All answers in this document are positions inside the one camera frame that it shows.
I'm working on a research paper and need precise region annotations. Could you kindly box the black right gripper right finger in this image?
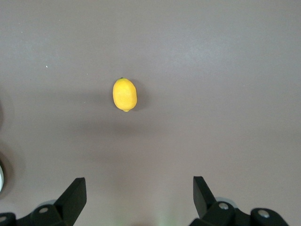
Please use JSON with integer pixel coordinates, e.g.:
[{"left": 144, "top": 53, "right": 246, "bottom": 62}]
[{"left": 189, "top": 176, "right": 253, "bottom": 226}]

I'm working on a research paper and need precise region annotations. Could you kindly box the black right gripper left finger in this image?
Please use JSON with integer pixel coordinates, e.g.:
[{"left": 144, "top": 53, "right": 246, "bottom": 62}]
[{"left": 16, "top": 178, "right": 87, "bottom": 226}]

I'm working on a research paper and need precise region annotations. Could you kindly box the yellow lemon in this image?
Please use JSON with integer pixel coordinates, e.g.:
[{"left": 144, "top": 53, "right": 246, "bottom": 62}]
[{"left": 112, "top": 77, "right": 138, "bottom": 113}]

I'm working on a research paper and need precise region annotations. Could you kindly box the pale cream round plate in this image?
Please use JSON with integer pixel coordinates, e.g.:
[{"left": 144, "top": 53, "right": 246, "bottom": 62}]
[{"left": 0, "top": 160, "right": 5, "bottom": 193}]

